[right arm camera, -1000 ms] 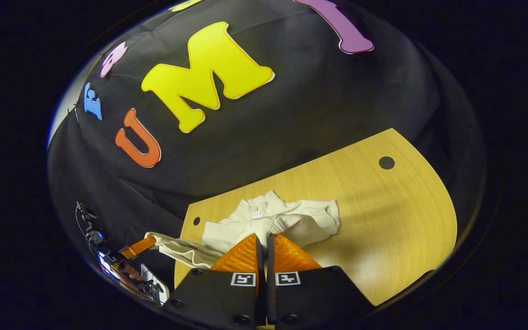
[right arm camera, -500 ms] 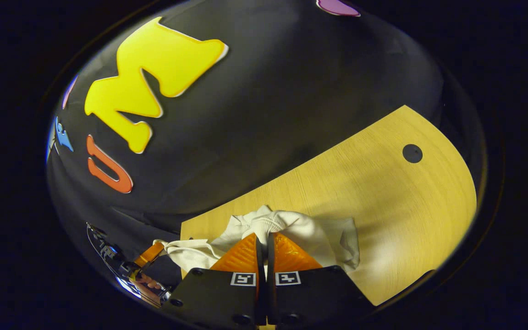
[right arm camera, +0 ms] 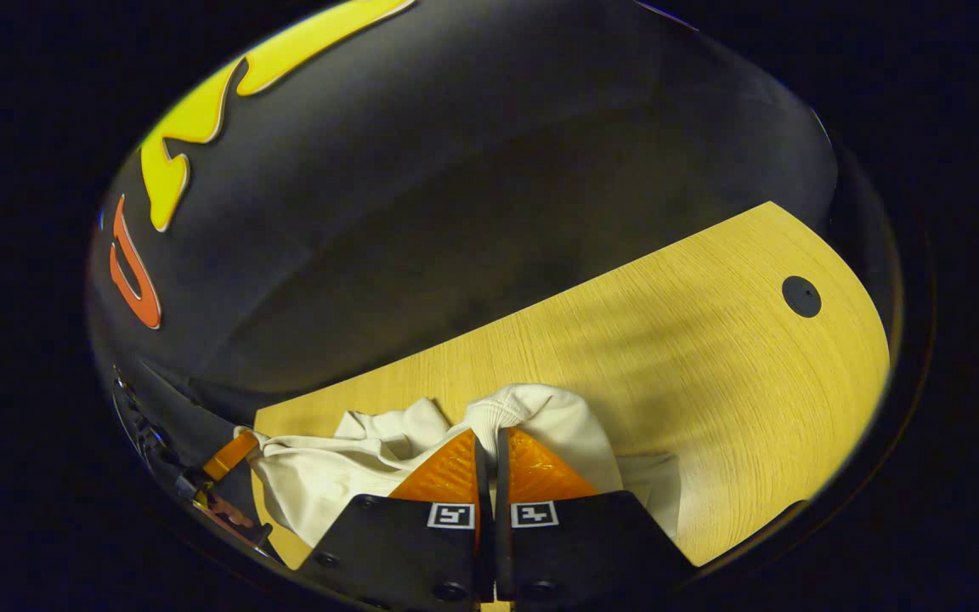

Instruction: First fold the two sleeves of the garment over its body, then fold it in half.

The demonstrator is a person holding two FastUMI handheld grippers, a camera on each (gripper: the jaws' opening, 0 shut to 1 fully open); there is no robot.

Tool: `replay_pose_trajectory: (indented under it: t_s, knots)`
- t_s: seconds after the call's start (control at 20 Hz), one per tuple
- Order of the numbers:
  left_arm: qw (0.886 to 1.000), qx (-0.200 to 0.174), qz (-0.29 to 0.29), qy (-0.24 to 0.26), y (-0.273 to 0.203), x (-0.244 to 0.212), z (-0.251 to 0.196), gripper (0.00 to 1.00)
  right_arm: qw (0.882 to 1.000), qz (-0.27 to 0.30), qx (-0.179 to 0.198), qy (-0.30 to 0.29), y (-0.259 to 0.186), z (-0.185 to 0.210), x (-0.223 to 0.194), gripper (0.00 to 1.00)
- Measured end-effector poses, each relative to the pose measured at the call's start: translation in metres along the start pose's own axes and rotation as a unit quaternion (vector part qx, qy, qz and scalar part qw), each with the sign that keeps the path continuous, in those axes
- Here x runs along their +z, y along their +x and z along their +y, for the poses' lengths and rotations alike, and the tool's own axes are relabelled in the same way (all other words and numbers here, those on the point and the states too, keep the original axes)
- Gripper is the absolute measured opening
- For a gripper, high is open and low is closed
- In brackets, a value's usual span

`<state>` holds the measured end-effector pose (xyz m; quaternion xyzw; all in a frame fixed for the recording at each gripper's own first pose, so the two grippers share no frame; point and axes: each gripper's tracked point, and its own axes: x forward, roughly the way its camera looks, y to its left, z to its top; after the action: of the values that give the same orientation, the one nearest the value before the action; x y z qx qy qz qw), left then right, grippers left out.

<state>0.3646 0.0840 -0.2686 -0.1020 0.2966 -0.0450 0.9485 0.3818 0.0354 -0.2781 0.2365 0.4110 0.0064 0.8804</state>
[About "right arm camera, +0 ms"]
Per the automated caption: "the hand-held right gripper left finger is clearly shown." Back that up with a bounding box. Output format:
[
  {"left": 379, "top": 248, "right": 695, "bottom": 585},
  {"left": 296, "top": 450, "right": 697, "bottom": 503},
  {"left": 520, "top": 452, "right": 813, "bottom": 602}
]
[{"left": 297, "top": 428, "right": 495, "bottom": 611}]

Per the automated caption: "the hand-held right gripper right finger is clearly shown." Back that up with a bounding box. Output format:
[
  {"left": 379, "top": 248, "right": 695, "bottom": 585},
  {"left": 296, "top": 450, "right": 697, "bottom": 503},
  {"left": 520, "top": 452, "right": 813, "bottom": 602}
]
[{"left": 494, "top": 425, "right": 700, "bottom": 606}]

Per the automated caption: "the cream sweatshirt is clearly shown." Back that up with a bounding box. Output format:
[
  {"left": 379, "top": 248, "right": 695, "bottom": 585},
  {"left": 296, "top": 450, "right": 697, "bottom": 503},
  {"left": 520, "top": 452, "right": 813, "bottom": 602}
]
[{"left": 246, "top": 382, "right": 683, "bottom": 549}]

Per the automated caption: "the black table cable grommet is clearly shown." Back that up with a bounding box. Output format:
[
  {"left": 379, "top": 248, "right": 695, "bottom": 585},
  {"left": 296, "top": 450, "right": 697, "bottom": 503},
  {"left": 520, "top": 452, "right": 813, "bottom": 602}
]
[{"left": 782, "top": 275, "right": 823, "bottom": 319}]

